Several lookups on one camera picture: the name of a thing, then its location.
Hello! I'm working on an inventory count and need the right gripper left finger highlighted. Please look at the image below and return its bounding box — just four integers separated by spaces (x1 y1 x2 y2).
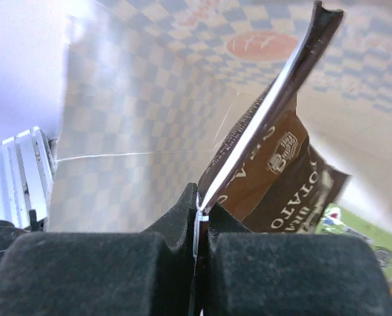
0 183 196 315

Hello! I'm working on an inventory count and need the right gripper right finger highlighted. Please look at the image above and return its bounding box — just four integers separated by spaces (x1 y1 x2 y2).
203 206 392 315

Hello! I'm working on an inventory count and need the brown sea salt chips bag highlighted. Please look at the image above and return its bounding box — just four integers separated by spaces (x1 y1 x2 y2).
192 0 352 257

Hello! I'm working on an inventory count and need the light green snack packet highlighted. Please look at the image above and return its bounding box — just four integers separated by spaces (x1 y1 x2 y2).
315 203 392 278

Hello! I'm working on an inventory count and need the blue checkered paper bag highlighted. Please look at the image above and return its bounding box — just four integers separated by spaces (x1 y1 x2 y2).
48 1 392 233

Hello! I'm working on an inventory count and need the aluminium frame rail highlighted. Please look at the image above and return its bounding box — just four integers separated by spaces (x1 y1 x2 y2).
0 126 55 228

